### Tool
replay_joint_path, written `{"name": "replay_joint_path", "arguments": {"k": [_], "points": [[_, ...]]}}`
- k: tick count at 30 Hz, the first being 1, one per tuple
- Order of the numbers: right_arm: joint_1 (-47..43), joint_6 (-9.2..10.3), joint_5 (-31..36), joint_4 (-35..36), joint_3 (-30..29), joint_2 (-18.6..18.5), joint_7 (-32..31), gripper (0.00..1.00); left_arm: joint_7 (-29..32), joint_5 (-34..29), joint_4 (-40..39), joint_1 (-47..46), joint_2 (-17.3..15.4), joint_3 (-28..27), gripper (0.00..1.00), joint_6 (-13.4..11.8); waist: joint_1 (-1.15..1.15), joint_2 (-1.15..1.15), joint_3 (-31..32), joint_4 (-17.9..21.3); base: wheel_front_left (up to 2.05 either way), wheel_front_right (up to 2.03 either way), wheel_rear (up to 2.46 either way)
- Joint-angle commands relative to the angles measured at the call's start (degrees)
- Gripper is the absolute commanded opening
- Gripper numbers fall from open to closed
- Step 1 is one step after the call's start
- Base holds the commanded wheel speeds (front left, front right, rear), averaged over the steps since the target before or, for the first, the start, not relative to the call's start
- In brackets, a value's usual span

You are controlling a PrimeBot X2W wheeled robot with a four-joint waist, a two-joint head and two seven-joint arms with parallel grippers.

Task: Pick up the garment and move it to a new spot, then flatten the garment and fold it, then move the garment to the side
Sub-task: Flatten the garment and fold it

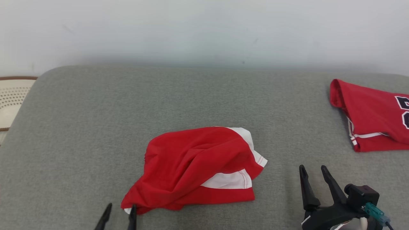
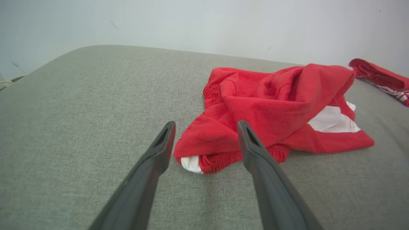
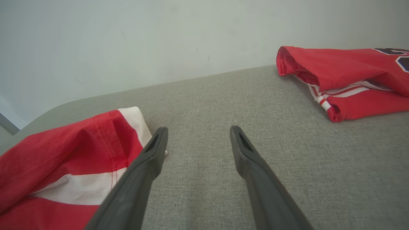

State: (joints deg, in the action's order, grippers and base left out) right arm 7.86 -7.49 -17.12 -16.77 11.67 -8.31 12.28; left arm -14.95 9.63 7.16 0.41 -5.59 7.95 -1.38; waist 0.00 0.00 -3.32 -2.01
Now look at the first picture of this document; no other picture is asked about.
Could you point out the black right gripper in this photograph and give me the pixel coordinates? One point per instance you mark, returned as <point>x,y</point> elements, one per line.
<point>326,218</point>

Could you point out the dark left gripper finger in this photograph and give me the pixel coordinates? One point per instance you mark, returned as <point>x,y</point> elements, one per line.
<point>104,220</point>
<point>132,220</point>

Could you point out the red shorts with white stripe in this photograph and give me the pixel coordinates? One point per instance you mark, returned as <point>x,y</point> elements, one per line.
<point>191,159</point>

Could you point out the red jersey with white trim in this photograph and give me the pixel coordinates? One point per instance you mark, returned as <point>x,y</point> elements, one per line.
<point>370,115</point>

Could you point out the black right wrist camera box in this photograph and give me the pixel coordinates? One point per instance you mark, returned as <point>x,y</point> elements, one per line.
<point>362,195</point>

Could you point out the teal right camera connector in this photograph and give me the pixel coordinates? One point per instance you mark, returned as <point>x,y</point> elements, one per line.
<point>376,214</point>

